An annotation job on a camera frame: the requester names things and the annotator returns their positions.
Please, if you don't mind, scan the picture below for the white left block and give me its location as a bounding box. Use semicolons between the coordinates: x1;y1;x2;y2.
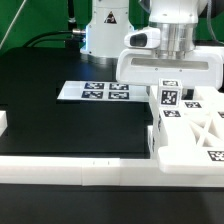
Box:
0;111;7;137

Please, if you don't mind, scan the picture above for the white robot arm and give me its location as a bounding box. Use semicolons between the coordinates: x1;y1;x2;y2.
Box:
80;0;224;88

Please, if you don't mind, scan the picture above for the white chair back frame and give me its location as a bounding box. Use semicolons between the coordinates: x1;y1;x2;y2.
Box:
149;86;224;175

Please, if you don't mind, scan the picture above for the black cable with connector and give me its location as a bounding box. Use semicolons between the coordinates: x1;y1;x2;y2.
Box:
22;27;87;48

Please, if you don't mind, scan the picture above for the white front rail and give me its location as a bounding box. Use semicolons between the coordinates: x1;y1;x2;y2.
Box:
0;156;224;187

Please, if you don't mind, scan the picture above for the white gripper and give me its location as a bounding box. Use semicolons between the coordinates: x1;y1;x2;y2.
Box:
116;27;224;89

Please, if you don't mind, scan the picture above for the white tagged cube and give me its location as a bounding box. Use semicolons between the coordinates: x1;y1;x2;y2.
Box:
157;78;183;108

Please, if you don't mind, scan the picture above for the thin grey rod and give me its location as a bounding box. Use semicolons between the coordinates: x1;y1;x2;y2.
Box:
0;0;28;51

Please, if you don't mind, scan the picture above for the white chair seat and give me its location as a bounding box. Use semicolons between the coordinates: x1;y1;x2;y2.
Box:
147;125;155;159

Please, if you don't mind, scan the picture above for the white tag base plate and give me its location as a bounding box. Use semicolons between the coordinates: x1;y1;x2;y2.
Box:
57;81;148;102

